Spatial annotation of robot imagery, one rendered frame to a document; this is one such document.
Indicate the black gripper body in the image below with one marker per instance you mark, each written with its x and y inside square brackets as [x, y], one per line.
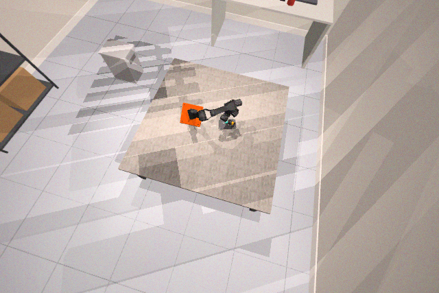
[224, 117]

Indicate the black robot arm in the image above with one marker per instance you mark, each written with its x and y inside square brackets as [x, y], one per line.
[228, 106]

